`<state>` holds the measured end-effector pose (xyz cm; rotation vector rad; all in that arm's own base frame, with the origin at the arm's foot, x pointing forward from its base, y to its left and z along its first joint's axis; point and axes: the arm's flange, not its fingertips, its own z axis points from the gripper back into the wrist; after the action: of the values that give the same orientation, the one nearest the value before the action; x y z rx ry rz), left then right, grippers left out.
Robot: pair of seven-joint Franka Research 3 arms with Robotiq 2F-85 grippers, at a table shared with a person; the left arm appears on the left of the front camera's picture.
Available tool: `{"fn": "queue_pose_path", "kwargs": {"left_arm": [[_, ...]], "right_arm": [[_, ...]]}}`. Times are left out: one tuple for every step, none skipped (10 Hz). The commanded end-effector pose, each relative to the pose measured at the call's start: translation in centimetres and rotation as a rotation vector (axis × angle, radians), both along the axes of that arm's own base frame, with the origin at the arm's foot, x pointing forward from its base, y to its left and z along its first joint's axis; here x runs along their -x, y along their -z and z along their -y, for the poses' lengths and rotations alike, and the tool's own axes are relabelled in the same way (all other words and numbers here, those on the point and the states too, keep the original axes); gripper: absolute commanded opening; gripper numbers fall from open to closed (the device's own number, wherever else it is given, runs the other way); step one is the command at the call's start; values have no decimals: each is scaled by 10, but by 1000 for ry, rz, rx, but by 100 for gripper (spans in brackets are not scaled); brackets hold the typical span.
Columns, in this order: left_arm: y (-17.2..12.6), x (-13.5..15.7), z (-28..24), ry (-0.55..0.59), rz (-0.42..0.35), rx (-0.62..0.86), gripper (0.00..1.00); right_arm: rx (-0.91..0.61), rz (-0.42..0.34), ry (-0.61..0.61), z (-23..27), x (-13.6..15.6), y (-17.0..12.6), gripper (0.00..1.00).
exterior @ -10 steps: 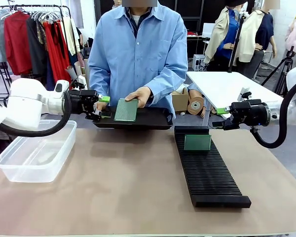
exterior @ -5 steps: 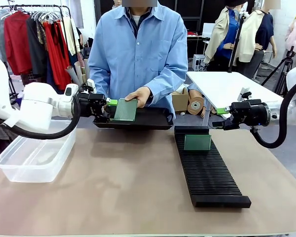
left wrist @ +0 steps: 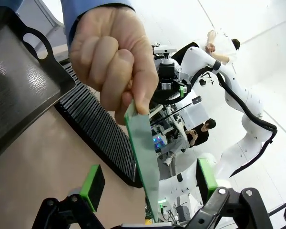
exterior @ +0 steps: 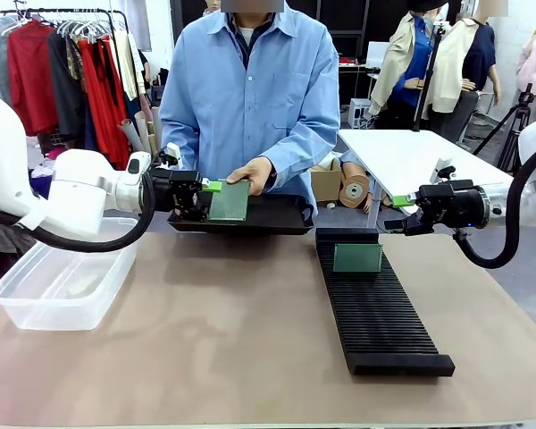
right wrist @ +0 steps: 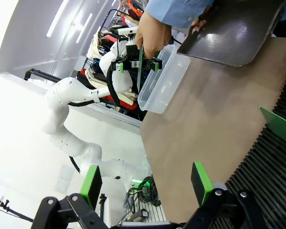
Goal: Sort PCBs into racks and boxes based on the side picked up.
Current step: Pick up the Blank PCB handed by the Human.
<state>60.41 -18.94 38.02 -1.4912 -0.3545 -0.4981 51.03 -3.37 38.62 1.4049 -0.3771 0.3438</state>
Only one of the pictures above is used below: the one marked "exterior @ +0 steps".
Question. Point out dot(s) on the mannequin beige jacket blue shirt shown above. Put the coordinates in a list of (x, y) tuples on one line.
[(406, 67)]

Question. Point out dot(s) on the pile of clothes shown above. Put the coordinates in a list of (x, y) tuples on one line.
[(42, 172)]

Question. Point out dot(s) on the white table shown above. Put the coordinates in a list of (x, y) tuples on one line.
[(406, 156)]

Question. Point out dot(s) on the white clothes hangers bundle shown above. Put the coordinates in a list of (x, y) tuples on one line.
[(80, 29)]

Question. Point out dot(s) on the black camera tripod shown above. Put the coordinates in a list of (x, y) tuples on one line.
[(513, 129)]

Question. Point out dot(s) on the green PCB board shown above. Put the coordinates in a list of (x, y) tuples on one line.
[(228, 203), (356, 258)]

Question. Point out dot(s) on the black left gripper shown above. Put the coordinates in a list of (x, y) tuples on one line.
[(178, 192)]

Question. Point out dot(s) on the black metal clothes rack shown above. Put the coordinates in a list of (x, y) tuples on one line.
[(116, 53)]

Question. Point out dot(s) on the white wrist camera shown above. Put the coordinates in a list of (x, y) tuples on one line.
[(174, 152), (444, 167)]

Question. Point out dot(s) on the person in blue shirt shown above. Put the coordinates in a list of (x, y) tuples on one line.
[(250, 89)]

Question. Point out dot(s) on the brown cardboard box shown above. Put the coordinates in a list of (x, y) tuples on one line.
[(326, 181)]

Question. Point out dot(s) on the red shirt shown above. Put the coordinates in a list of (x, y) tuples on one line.
[(31, 76)]

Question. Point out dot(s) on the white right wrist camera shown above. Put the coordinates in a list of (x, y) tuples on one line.
[(444, 167)]

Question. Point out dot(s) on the mannequin cream and navy top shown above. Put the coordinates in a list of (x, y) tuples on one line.
[(460, 67)]

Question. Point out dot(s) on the cream garment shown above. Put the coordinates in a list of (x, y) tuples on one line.
[(127, 62)]

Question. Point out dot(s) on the clear plastic box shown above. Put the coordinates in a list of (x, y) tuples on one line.
[(62, 286)]

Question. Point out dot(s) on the red dress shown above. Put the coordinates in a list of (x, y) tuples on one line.
[(105, 111)]

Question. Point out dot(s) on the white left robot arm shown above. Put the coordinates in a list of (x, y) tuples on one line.
[(71, 187)]

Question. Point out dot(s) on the black garment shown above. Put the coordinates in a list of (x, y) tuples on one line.
[(67, 98)]

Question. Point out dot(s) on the black plastic tray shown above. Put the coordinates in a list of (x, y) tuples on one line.
[(277, 214)]

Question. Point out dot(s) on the black slotted PCB rack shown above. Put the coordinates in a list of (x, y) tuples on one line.
[(375, 308)]

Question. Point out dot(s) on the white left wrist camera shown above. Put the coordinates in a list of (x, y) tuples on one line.
[(174, 152)]

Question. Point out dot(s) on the person's left forearm blue sleeve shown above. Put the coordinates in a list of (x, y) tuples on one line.
[(304, 152)]

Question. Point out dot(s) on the cardboard tube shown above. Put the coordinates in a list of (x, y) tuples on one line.
[(131, 136), (144, 129), (157, 127)]

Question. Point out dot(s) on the dark grey cloth bundle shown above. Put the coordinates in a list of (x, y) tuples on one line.
[(0, 241)]

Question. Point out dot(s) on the brown cardboard reel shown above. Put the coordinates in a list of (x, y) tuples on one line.
[(355, 190)]

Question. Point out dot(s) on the black stand pole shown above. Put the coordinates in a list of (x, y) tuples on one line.
[(431, 71)]

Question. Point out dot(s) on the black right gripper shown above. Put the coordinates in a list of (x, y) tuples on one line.
[(455, 205)]

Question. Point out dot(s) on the white cube stool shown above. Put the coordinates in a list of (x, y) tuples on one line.
[(359, 114)]

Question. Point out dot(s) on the person's left hand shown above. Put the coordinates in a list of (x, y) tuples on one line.
[(259, 174)]

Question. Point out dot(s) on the person's right forearm blue sleeve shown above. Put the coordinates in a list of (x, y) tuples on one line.
[(181, 143)]

